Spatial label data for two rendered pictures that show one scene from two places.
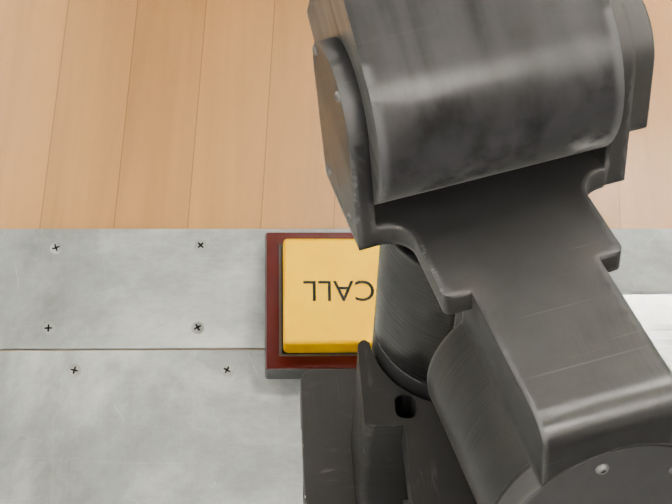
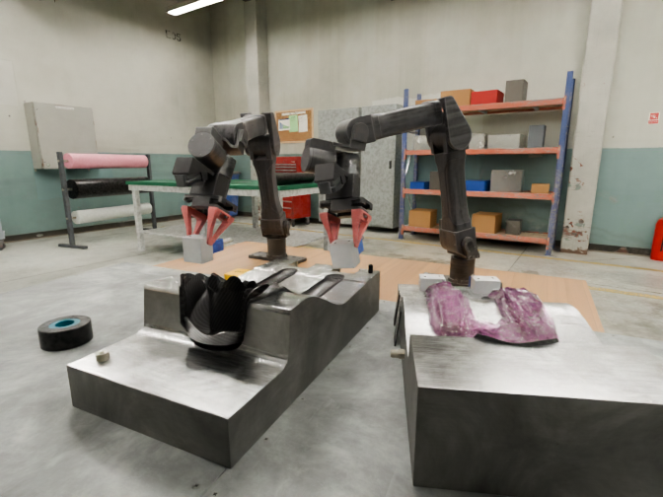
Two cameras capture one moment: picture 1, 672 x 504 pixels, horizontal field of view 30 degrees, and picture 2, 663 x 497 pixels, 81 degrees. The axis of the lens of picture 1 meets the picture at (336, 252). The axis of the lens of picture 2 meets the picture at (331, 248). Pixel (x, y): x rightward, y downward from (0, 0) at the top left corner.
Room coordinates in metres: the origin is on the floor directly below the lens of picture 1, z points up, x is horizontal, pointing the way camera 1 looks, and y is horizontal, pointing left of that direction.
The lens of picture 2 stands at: (-0.48, -0.74, 1.11)
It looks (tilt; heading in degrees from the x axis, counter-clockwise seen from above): 12 degrees down; 33
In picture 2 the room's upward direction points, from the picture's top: straight up
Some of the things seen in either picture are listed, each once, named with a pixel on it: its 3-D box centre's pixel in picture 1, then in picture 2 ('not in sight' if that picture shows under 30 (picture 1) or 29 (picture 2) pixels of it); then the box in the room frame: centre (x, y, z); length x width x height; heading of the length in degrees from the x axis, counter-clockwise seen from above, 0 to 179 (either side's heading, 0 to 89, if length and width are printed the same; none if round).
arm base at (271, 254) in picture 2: not in sight; (276, 248); (0.49, 0.11, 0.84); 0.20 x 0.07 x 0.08; 95
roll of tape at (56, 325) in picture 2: not in sight; (66, 332); (-0.19, 0.01, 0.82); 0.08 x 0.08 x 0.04
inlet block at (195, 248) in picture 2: not in sight; (213, 244); (0.10, -0.05, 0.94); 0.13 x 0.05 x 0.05; 9
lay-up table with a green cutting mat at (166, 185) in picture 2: not in sight; (229, 213); (2.89, 2.98, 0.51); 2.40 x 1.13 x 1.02; 94
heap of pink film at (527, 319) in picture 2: not in sight; (485, 308); (0.12, -0.63, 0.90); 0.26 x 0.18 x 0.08; 26
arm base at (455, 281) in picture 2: not in sight; (462, 269); (0.55, -0.48, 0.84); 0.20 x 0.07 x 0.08; 95
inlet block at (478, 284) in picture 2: not in sight; (478, 283); (0.39, -0.56, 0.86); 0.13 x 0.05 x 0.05; 26
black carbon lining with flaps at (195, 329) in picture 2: not in sight; (271, 281); (0.00, -0.30, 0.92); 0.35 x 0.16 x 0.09; 8
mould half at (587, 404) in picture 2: not in sight; (488, 334); (0.12, -0.64, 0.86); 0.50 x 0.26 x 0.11; 26
